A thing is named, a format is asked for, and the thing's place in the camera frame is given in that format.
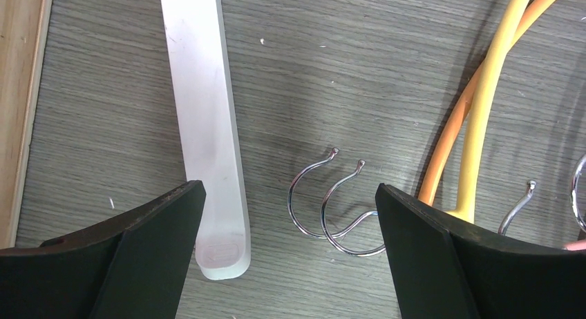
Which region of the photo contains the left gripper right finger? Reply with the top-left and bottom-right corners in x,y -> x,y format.
375,184 -> 585,318

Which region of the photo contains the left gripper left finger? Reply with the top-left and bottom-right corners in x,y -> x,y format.
1,181 -> 206,318

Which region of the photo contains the orange plastic hanger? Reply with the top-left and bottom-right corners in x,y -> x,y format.
287,0 -> 586,240

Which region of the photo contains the silver metal clothes rack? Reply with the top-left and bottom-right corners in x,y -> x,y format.
160,0 -> 251,280

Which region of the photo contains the yellow plastic hanger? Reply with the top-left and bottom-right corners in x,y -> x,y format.
320,0 -> 536,258

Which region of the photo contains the wooden clothes rack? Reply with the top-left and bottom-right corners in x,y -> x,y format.
1,0 -> 53,249

